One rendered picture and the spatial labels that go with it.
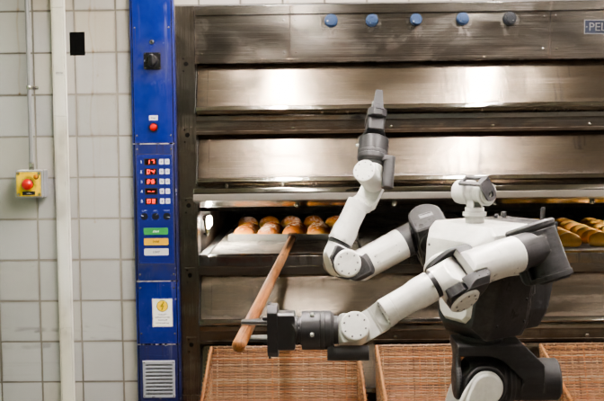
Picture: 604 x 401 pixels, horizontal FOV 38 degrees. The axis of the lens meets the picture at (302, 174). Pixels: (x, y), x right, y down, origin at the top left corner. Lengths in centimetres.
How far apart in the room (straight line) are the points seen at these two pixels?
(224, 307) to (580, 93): 152
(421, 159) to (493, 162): 27
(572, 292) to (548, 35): 95
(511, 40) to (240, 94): 101
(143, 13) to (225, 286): 104
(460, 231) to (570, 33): 125
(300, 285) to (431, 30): 106
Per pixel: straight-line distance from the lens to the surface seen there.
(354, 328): 196
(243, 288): 328
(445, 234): 235
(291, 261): 323
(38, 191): 329
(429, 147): 324
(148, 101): 323
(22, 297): 343
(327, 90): 320
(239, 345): 190
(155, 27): 324
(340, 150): 321
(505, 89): 327
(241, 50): 324
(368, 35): 324
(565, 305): 338
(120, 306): 334
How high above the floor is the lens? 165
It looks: 3 degrees down
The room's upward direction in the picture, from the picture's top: 1 degrees counter-clockwise
